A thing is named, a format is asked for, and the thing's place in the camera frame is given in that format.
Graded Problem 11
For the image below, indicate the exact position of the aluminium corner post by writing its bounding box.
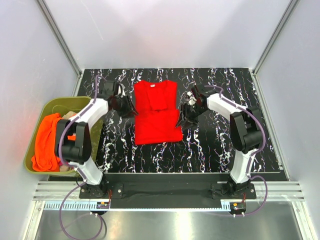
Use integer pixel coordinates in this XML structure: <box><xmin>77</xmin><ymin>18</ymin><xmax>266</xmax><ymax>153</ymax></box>
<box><xmin>252</xmin><ymin>0</ymin><xmax>300</xmax><ymax>75</ymax></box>
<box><xmin>34</xmin><ymin>0</ymin><xmax>83</xmax><ymax>76</ymax></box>

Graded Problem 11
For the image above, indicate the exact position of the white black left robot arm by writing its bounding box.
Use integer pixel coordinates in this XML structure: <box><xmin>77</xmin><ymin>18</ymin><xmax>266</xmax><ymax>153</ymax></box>
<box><xmin>54</xmin><ymin>81</ymin><xmax>138</xmax><ymax>198</ymax></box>

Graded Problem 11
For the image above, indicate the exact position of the right aluminium corner post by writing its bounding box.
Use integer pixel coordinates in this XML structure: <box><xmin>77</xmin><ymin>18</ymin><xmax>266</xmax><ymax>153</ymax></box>
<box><xmin>252</xmin><ymin>0</ymin><xmax>300</xmax><ymax>75</ymax></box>

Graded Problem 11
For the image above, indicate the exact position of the aluminium frame rail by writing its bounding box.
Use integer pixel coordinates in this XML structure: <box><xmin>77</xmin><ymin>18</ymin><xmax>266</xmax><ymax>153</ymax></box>
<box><xmin>23</xmin><ymin>176</ymin><xmax>317</xmax><ymax>240</ymax></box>

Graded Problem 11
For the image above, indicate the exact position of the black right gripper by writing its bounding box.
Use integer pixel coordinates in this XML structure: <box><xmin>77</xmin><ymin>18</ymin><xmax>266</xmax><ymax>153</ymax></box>
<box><xmin>175</xmin><ymin>103</ymin><xmax>207</xmax><ymax>132</ymax></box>

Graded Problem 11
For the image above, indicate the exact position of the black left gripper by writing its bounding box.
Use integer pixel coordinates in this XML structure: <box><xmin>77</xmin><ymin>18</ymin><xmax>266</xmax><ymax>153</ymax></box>
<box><xmin>113</xmin><ymin>94</ymin><xmax>139</xmax><ymax>119</ymax></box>

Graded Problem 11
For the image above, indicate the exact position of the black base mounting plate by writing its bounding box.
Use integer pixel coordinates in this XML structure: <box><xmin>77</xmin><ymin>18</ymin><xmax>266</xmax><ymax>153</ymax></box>
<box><xmin>79</xmin><ymin>173</ymin><xmax>257</xmax><ymax>211</ymax></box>

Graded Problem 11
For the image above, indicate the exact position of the orange t shirt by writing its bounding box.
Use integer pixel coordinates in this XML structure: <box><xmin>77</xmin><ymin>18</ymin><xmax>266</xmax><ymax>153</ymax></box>
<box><xmin>31</xmin><ymin>113</ymin><xmax>64</xmax><ymax>172</ymax></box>

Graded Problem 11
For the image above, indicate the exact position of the left aluminium corner post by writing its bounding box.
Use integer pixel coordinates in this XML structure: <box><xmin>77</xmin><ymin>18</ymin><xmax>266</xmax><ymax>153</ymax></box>
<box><xmin>34</xmin><ymin>0</ymin><xmax>83</xmax><ymax>76</ymax></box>

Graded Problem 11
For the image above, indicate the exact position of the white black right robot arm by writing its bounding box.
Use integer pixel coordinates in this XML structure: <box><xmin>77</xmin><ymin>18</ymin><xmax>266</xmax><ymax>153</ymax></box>
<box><xmin>176</xmin><ymin>84</ymin><xmax>266</xmax><ymax>199</ymax></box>

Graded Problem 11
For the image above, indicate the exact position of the left orange connector board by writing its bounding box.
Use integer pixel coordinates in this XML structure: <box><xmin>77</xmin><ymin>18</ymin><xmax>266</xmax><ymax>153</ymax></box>
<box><xmin>96</xmin><ymin>201</ymin><xmax>110</xmax><ymax>209</ymax></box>

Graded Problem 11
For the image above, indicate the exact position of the olive green plastic bin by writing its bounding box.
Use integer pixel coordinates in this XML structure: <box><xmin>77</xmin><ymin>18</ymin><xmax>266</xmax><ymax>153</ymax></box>
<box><xmin>24</xmin><ymin>96</ymin><xmax>102</xmax><ymax>175</ymax></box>

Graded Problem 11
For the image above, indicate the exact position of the red t shirt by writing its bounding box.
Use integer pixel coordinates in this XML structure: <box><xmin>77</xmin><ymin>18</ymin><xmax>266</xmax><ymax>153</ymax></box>
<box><xmin>133</xmin><ymin>80</ymin><xmax>183</xmax><ymax>145</ymax></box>

